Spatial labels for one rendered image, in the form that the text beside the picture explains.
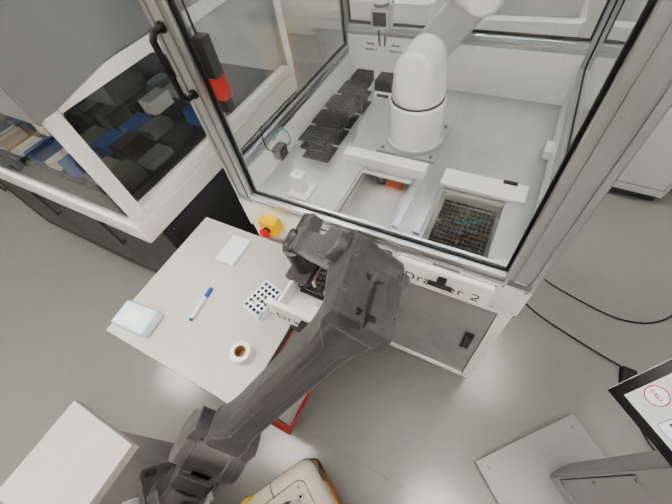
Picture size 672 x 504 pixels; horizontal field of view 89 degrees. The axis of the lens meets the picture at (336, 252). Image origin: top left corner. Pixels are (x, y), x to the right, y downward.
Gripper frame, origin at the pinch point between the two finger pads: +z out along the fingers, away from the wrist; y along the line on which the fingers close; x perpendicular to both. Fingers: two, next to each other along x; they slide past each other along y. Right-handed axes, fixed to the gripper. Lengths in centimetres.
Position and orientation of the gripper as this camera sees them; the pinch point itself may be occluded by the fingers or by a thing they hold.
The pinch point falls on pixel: (311, 278)
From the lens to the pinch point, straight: 100.5
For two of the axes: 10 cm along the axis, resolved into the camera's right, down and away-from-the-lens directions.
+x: -8.7, -3.3, 3.6
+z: 1.7, 4.7, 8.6
